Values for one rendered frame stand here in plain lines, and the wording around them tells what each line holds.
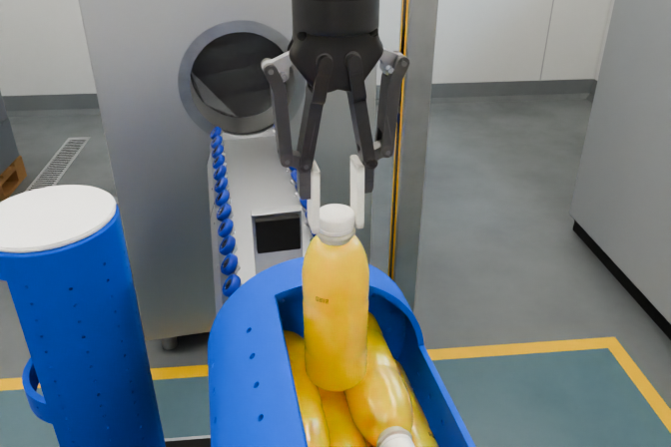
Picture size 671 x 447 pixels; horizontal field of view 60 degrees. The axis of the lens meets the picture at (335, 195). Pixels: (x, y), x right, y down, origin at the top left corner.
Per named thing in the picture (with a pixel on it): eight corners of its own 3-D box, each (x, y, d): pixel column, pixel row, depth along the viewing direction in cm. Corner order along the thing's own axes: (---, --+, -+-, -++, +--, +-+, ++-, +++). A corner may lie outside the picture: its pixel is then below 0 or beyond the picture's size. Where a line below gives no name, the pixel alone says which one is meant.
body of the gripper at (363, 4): (371, -26, 53) (368, 74, 57) (279, -24, 51) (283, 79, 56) (397, -14, 47) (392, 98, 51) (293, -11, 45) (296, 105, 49)
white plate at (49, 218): (79, 174, 142) (80, 178, 142) (-47, 215, 124) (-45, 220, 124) (139, 212, 125) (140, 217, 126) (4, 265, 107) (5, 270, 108)
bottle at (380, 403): (337, 358, 82) (374, 473, 66) (320, 324, 78) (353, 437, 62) (383, 337, 82) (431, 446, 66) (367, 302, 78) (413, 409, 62)
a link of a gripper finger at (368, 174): (358, 141, 57) (387, 138, 58) (357, 187, 60) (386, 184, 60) (362, 147, 56) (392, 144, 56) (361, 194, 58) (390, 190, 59)
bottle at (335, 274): (321, 339, 73) (319, 210, 65) (373, 354, 71) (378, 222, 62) (296, 377, 67) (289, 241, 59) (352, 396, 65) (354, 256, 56)
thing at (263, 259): (302, 267, 126) (300, 205, 118) (305, 278, 122) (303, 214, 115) (255, 273, 124) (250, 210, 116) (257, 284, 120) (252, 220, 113)
